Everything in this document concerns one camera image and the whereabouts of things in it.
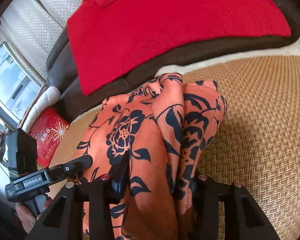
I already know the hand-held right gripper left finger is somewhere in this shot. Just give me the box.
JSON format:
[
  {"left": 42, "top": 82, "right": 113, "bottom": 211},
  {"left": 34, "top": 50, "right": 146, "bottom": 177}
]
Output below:
[{"left": 25, "top": 152, "right": 132, "bottom": 240}]

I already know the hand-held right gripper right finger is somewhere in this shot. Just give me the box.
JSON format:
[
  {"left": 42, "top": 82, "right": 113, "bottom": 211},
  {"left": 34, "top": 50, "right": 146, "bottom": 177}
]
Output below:
[{"left": 187, "top": 169, "right": 282, "bottom": 240}]

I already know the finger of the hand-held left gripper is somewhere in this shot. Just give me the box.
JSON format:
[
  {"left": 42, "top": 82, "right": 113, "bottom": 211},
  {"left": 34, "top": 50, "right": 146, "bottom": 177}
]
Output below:
[{"left": 49, "top": 155, "right": 93, "bottom": 180}]

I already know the orange floral garment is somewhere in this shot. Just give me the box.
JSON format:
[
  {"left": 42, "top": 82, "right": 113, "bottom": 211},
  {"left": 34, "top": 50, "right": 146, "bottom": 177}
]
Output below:
[{"left": 76, "top": 72, "right": 228, "bottom": 240}]

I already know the person's left hand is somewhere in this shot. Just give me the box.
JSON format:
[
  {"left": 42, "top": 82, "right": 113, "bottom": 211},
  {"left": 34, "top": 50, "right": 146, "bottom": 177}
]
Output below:
[{"left": 15, "top": 196, "right": 53, "bottom": 233}]

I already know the red gift bag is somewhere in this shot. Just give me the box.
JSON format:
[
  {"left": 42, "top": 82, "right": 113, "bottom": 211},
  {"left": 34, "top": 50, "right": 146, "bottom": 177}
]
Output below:
[{"left": 29, "top": 107, "right": 70, "bottom": 167}]

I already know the white cushion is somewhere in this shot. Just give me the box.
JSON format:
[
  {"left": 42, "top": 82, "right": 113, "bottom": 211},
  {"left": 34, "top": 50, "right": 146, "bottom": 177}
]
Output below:
[{"left": 16, "top": 85, "right": 60, "bottom": 133}]

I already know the window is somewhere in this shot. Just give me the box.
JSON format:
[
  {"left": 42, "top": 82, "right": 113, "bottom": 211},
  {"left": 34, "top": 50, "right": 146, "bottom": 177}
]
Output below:
[{"left": 0, "top": 41, "right": 44, "bottom": 128}]

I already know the tan woven mat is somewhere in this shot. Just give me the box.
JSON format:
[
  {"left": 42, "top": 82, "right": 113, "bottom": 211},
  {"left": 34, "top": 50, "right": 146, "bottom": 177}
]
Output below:
[{"left": 50, "top": 54, "right": 300, "bottom": 240}]

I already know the dark brown leather sofa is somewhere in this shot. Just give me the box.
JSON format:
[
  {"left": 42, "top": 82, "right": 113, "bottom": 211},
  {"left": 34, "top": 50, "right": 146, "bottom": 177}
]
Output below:
[{"left": 46, "top": 0, "right": 300, "bottom": 123}]

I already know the white textured curtain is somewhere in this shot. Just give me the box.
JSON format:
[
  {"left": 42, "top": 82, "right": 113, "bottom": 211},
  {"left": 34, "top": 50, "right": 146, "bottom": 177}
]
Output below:
[{"left": 0, "top": 0, "right": 90, "bottom": 85}]

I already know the red cloth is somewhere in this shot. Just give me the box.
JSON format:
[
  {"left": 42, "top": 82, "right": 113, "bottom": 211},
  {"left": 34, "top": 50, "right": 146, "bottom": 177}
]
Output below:
[{"left": 66, "top": 0, "right": 292, "bottom": 96}]

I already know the white seat pad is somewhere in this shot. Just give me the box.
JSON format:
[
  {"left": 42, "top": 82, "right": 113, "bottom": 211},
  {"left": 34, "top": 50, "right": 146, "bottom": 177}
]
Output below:
[{"left": 155, "top": 34, "right": 300, "bottom": 77}]

